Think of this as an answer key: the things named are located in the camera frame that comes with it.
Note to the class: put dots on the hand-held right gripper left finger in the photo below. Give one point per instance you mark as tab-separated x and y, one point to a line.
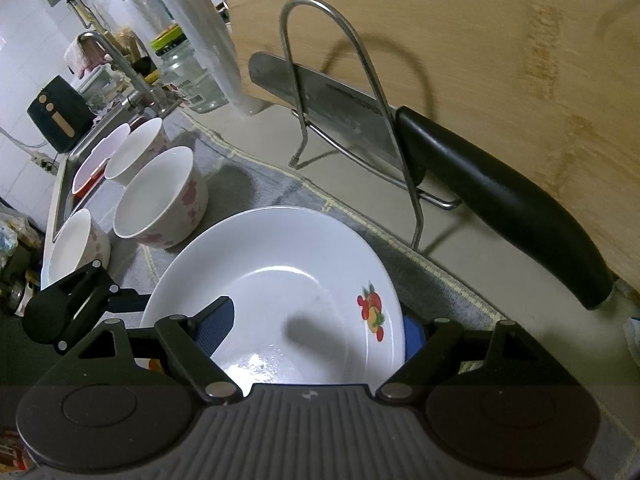
217	330

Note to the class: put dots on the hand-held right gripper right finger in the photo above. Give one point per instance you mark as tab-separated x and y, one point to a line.
414	340

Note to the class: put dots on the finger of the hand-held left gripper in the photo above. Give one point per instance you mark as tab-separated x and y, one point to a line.
130	300

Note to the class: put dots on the white fruit-print plate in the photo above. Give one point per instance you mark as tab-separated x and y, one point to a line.
280	270

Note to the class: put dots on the white floral bowl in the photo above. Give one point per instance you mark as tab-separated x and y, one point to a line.
150	195

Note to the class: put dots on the orange snack packet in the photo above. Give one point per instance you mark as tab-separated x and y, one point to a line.
10	455

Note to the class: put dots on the red and white bowl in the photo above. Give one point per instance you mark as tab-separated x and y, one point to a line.
95	160

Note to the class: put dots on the white power strip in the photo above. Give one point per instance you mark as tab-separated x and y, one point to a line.
44	164

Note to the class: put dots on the grey checked dish mat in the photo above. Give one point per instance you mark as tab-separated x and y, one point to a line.
280	185

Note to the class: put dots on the black air fryer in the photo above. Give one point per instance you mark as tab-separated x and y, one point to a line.
55	120

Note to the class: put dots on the glass jar with yellow lid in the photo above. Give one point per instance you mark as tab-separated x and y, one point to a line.
195	85

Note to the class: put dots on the steel faucet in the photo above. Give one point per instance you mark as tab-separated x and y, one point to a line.
120	62

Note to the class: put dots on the short plastic wrap roll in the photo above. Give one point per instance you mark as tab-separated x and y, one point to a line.
142	20

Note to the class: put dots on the bamboo cutting board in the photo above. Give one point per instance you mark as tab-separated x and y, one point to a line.
500	60

